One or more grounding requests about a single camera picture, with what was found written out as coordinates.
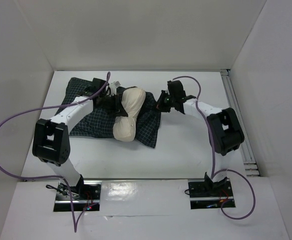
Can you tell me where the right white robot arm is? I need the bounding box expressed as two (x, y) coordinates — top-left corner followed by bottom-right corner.
(156, 77), (245, 196)

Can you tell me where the cream white pillow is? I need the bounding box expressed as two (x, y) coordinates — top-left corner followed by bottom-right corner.
(113, 87), (146, 142)

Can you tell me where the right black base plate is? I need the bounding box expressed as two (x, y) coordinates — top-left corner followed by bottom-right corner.
(184, 179), (236, 210)

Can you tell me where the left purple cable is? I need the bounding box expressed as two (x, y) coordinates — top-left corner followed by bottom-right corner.
(0, 71), (111, 233)

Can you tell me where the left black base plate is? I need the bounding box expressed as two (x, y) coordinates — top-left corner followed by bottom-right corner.
(46, 182), (101, 212)

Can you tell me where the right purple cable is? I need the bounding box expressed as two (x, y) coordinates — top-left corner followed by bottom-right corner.
(172, 75), (257, 220)

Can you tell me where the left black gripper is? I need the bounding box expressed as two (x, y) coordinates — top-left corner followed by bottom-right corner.
(99, 93), (126, 118)

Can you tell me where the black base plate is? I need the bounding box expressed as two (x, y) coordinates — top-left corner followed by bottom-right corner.
(184, 179), (236, 210)
(46, 182), (101, 212)

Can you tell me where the aluminium rail frame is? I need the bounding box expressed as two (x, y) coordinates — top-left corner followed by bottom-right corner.
(220, 69), (261, 177)

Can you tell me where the purple cable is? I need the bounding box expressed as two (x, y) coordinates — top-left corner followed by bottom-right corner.
(172, 75), (257, 220)
(0, 71), (111, 233)

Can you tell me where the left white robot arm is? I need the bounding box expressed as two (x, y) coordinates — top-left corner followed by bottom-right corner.
(32, 78), (127, 200)

